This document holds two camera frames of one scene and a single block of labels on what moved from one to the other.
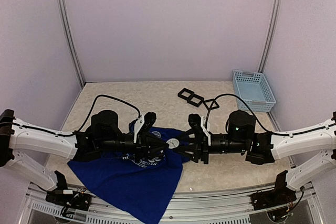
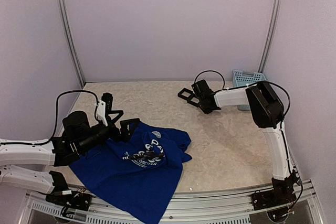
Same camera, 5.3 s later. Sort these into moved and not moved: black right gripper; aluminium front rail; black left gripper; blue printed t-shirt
Moved: black left gripper; black right gripper
Not moved: blue printed t-shirt; aluminium front rail
